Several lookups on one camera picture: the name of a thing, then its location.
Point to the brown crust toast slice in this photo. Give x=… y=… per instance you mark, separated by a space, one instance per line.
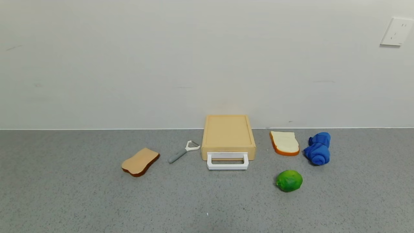
x=140 y=161

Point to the yellow drawer case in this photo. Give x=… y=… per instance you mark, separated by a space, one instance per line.
x=228 y=132

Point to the white bread slice orange crust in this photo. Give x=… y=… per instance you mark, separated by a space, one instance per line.
x=286 y=142

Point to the green lime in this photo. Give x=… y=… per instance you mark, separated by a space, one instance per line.
x=289 y=181

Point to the white wall socket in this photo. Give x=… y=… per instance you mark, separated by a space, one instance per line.
x=397 y=31

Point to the blue rolled towel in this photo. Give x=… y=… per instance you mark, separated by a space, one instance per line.
x=318 y=150

